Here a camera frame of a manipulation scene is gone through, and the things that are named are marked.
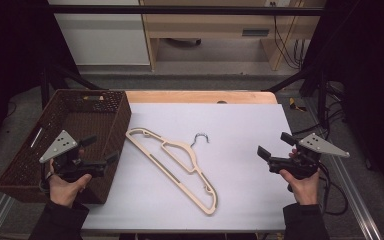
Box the white cabinet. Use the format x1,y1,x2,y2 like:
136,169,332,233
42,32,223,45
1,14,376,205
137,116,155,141
47,0,151,67

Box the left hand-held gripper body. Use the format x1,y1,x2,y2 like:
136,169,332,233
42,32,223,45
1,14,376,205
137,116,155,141
38,129,110,183

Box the white table cover sheet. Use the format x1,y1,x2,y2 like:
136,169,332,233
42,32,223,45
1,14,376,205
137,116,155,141
81,102,298,232

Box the person's left hand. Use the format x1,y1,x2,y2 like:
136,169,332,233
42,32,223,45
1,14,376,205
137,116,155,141
47,158,93,209

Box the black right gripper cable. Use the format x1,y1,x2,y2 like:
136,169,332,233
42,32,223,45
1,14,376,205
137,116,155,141
317,162,350,216

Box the black frame leg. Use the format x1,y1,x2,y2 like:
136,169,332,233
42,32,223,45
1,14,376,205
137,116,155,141
39,62,105,108
265,62,330,128

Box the brown woven basket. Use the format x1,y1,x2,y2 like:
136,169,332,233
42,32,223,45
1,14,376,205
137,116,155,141
0,88,133,205

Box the black curtain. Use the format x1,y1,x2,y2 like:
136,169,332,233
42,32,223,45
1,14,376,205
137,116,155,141
0,0,81,163
300,0,384,205

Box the black horizontal frame bar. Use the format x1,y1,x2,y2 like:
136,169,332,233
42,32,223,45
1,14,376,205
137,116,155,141
46,4,325,17

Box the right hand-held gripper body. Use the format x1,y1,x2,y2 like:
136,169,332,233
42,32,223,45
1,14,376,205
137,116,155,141
268,132,351,181

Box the beige clothes hanger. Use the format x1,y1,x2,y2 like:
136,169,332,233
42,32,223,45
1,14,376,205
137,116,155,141
125,127,219,216

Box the black hanging cables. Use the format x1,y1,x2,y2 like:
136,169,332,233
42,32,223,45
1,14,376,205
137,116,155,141
272,2,304,71

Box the person's right hand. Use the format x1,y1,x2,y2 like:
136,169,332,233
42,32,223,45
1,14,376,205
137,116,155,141
278,148,322,206

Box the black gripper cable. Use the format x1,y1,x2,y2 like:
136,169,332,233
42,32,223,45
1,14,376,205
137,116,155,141
317,162,350,216
38,162,53,195

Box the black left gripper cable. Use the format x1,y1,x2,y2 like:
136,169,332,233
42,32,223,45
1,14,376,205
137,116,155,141
38,162,53,195

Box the black floor cables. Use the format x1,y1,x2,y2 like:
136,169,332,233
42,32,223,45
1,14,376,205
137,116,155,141
292,81,347,142

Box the yellow and black tool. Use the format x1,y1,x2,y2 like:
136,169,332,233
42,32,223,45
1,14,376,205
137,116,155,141
287,96,308,113

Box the light wooden desk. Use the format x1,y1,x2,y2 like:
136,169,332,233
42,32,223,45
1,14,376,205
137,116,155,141
139,0,328,72

